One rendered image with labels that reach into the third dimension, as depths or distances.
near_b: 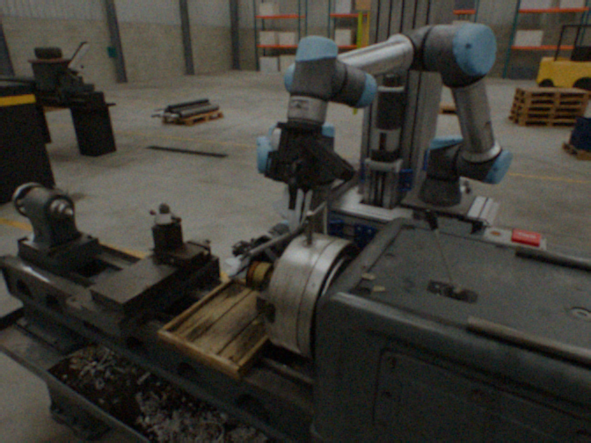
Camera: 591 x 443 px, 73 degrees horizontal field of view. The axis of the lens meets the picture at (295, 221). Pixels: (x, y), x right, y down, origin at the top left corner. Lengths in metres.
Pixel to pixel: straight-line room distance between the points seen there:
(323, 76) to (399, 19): 0.91
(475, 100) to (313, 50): 0.57
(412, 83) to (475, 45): 0.56
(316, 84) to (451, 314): 0.47
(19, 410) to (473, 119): 2.41
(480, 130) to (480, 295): 0.59
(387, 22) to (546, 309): 1.16
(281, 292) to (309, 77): 0.47
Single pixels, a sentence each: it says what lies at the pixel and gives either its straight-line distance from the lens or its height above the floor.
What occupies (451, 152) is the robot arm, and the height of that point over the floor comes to 1.35.
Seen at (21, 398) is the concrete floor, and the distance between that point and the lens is 2.66.
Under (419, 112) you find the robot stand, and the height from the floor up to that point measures 1.44.
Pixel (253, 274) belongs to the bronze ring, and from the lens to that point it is 1.11.
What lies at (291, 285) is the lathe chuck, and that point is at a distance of 0.92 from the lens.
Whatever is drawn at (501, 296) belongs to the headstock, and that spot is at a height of 1.25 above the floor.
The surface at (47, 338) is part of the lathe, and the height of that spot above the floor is 0.56.
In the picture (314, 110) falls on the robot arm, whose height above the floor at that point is 1.57.
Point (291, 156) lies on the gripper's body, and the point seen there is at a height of 1.49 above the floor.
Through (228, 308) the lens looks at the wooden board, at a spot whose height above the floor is 0.88.
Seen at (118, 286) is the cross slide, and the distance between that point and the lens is 1.41.
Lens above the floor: 1.69
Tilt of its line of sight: 25 degrees down
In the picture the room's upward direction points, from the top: straight up
